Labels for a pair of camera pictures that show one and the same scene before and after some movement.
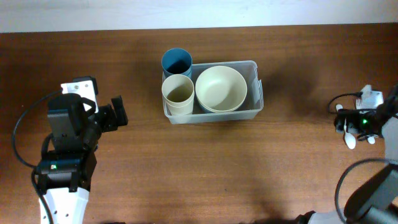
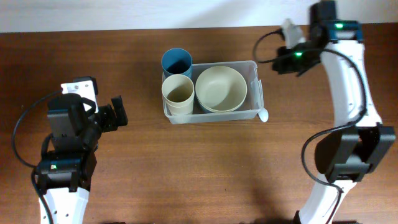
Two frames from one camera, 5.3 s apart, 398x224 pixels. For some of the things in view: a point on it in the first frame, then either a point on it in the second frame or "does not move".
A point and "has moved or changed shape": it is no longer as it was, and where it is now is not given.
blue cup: (176, 61) does not move
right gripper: (352, 126) to (282, 67)
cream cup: (185, 107) does not move
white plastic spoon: (349, 138) has moved or changed shape
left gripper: (111, 122) does not move
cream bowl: (221, 89) does not move
